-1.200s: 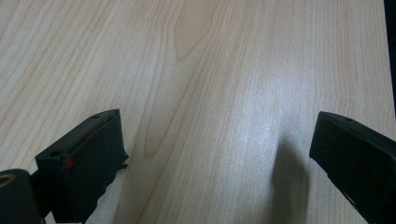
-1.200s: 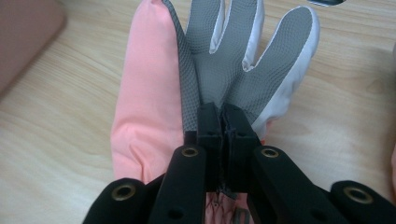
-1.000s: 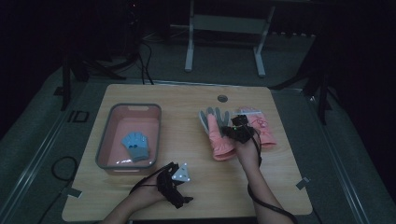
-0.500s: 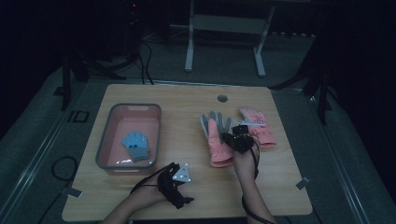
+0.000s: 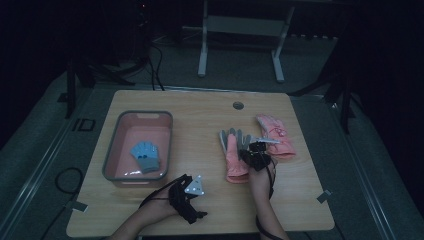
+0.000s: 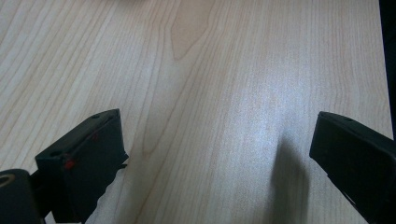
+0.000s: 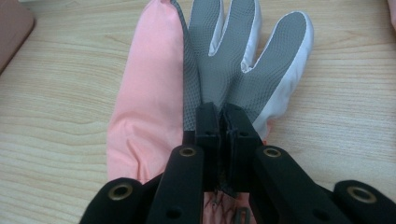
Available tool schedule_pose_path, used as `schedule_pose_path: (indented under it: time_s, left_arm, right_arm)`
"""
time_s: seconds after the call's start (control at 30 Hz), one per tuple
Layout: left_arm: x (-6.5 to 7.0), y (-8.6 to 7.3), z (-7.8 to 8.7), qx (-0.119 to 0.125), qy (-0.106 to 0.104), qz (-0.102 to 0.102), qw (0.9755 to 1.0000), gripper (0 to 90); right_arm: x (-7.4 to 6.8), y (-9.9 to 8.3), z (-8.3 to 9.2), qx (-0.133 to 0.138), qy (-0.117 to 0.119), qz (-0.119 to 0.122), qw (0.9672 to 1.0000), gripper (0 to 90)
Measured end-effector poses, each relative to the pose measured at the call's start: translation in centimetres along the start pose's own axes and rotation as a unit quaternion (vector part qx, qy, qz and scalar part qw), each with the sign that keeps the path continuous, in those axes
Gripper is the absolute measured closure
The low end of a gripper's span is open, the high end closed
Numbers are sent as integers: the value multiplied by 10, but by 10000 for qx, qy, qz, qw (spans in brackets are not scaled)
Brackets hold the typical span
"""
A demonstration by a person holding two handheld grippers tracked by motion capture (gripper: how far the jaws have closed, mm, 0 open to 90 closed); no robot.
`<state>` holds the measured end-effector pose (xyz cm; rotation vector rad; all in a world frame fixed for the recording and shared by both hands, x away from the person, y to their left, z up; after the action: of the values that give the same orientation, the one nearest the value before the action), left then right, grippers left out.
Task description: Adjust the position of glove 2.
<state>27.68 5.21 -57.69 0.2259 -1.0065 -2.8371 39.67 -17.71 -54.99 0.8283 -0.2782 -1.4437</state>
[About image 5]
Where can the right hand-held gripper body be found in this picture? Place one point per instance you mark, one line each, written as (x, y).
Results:
(258, 160)

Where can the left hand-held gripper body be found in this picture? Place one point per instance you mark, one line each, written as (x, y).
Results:
(181, 200)

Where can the pink glove with grey palm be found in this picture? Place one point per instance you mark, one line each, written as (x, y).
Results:
(233, 156)

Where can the blue knit glove with dots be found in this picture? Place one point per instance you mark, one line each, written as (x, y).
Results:
(145, 158)

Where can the pink basin with grey rim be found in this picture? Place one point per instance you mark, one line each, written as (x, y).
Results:
(140, 150)

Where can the person's right hand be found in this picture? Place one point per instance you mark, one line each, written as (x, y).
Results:
(261, 181)

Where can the person's left hand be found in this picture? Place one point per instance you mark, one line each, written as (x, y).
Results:
(160, 208)

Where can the pink printed winter glove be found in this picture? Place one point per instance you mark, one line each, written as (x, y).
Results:
(275, 131)

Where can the round table grommet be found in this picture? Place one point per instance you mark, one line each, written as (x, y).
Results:
(238, 105)

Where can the grey tape piece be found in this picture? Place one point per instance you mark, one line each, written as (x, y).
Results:
(324, 196)
(76, 206)

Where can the black tripod stand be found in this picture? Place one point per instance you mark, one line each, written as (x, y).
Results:
(340, 90)
(83, 73)

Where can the dark equipment with red light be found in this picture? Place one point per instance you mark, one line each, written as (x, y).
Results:
(142, 30)

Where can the white desk frame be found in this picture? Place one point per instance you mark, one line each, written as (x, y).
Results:
(243, 26)

